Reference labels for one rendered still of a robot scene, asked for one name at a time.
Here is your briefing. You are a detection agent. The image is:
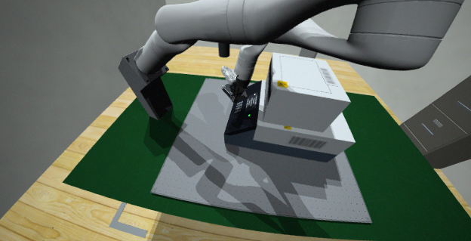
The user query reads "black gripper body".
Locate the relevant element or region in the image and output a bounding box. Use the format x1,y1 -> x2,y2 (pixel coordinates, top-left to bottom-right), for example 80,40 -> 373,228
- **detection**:
235,78 -> 251,94

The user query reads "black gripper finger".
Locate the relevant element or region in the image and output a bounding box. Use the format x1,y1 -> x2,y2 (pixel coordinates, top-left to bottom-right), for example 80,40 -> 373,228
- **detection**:
229,84 -> 236,101
232,87 -> 249,103

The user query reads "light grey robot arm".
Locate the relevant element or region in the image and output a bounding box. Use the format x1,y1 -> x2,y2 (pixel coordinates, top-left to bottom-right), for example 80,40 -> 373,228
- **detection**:
134,0 -> 464,85

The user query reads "white benchtop thermal cycler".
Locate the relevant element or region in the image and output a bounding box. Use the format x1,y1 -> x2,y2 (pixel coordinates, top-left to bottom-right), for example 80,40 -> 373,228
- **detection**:
224,53 -> 355,162

